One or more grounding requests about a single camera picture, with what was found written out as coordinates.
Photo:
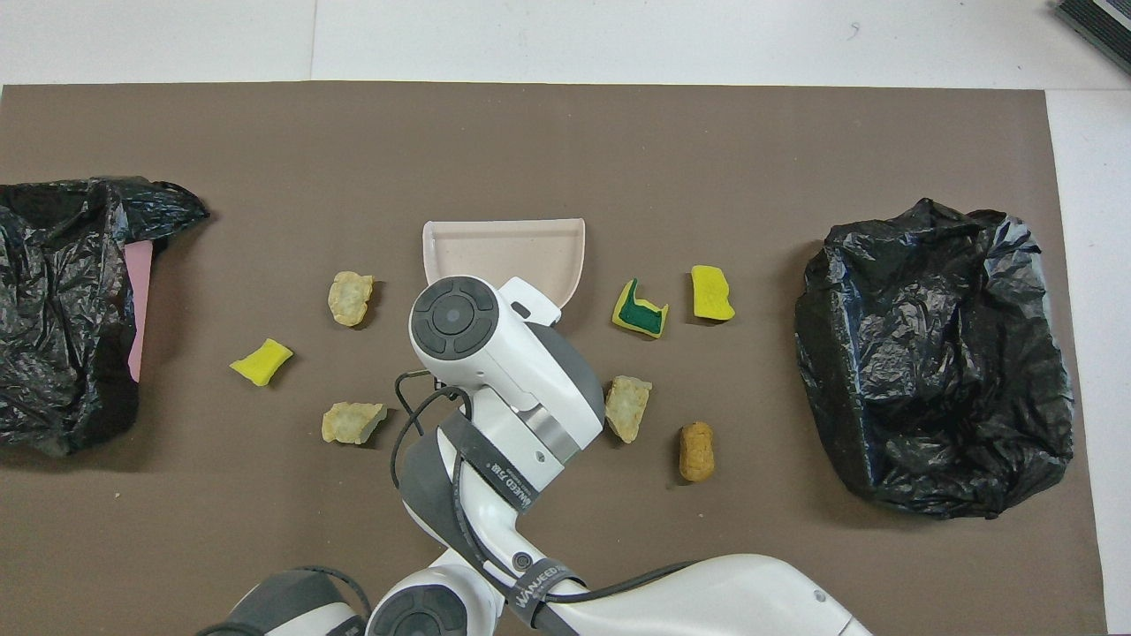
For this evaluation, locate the yellow and green sponge piece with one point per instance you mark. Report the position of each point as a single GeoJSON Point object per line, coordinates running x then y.
{"type": "Point", "coordinates": [638, 311]}

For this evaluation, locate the beige plastic dustpan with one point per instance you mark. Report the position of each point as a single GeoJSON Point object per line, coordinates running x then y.
{"type": "Point", "coordinates": [504, 252]}

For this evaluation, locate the pale beige sponge piece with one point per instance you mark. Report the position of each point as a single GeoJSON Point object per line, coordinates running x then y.
{"type": "Point", "coordinates": [629, 408]}
{"type": "Point", "coordinates": [351, 298]}
{"type": "Point", "coordinates": [352, 423]}

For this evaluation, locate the brown sponge piece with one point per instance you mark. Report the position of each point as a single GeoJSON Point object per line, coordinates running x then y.
{"type": "Point", "coordinates": [696, 451]}

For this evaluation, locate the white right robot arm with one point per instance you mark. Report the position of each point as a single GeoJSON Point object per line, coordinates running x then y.
{"type": "Point", "coordinates": [512, 389]}

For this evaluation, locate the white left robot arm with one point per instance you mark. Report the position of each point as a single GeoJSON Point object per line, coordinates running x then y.
{"type": "Point", "coordinates": [300, 605]}

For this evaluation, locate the black trash bag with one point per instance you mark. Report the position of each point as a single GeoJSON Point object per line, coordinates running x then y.
{"type": "Point", "coordinates": [53, 371]}
{"type": "Point", "coordinates": [884, 353]}

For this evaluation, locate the pink bin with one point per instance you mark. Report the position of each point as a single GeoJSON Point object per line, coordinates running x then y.
{"type": "Point", "coordinates": [138, 300]}

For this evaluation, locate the brown table mat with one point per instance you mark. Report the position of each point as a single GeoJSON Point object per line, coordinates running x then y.
{"type": "Point", "coordinates": [565, 150]}

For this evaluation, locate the black ribbed device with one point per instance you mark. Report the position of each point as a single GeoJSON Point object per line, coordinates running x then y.
{"type": "Point", "coordinates": [1100, 22]}

